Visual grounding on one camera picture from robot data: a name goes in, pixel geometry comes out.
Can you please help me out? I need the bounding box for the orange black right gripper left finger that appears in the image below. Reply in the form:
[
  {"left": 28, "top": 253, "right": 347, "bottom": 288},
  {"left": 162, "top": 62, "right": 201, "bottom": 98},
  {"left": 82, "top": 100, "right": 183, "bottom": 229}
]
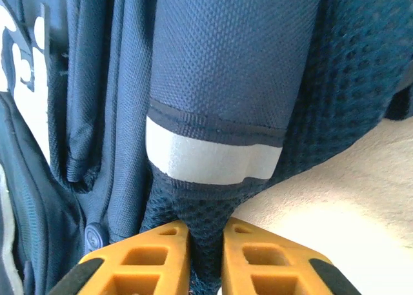
[{"left": 48, "top": 219, "right": 191, "bottom": 295}]

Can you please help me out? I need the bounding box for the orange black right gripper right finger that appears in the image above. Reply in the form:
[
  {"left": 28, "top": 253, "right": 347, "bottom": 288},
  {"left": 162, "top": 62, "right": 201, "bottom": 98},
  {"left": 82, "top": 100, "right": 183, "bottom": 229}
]
[{"left": 221, "top": 219, "right": 362, "bottom": 295}]

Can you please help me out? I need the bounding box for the navy blue backpack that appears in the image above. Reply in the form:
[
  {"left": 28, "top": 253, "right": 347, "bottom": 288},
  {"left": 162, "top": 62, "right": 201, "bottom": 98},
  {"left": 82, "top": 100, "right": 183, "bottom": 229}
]
[{"left": 0, "top": 0, "right": 413, "bottom": 295}]

